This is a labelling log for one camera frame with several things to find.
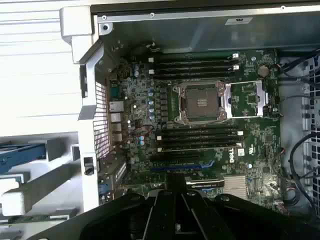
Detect open grey PC case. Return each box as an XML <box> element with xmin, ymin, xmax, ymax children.
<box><xmin>59</xmin><ymin>0</ymin><xmax>320</xmax><ymax>221</ymax></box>

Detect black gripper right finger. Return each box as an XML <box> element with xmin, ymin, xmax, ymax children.
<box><xmin>176</xmin><ymin>172</ymin><xmax>320</xmax><ymax>240</ymax></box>

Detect black expansion slot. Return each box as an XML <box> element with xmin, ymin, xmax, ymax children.
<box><xmin>151</xmin><ymin>162</ymin><xmax>216</xmax><ymax>171</ymax></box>

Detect grey parts rack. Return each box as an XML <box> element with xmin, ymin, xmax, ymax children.
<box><xmin>0</xmin><ymin>131</ymin><xmax>85</xmax><ymax>240</ymax></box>

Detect CPU socket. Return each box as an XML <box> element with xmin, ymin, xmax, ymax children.
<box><xmin>173</xmin><ymin>81</ymin><xmax>227</xmax><ymax>125</ymax></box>

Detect black RAM slot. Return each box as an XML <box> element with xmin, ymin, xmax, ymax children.
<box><xmin>148</xmin><ymin>70</ymin><xmax>240</xmax><ymax>77</ymax></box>
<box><xmin>161</xmin><ymin>125</ymin><xmax>245</xmax><ymax>133</ymax></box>
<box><xmin>156</xmin><ymin>145</ymin><xmax>243</xmax><ymax>153</ymax></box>
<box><xmin>152</xmin><ymin>52</ymin><xmax>240</xmax><ymax>60</ymax></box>
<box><xmin>152</xmin><ymin>64</ymin><xmax>240</xmax><ymax>71</ymax></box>
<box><xmin>156</xmin><ymin>131</ymin><xmax>244</xmax><ymax>139</ymax></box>
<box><xmin>148</xmin><ymin>58</ymin><xmax>240</xmax><ymax>66</ymax></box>
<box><xmin>159</xmin><ymin>138</ymin><xmax>243</xmax><ymax>146</ymax></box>

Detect silver chipset heatsink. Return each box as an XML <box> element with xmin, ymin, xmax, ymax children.
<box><xmin>223</xmin><ymin>174</ymin><xmax>248</xmax><ymax>201</ymax></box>

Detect green RAM stick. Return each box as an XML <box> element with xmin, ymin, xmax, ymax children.
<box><xmin>0</xmin><ymin>214</ymin><xmax>71</xmax><ymax>222</ymax></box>

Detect thin fan wire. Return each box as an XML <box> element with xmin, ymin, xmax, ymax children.
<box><xmin>132</xmin><ymin>41</ymin><xmax>162</xmax><ymax>54</ymax></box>

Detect grey metal drive cage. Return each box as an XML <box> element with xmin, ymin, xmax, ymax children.
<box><xmin>277</xmin><ymin>48</ymin><xmax>320</xmax><ymax>201</ymax></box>

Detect green motherboard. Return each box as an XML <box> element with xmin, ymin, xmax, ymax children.
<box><xmin>107</xmin><ymin>48</ymin><xmax>283</xmax><ymax>213</ymax></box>

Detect hard disk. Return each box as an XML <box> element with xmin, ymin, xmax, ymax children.
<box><xmin>0</xmin><ymin>139</ymin><xmax>48</xmax><ymax>175</ymax></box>

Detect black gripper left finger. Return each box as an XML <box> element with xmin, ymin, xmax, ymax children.
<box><xmin>27</xmin><ymin>172</ymin><xmax>177</xmax><ymax>240</ymax></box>

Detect black internal cable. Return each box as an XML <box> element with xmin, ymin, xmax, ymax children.
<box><xmin>289</xmin><ymin>132</ymin><xmax>320</xmax><ymax>221</ymax></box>

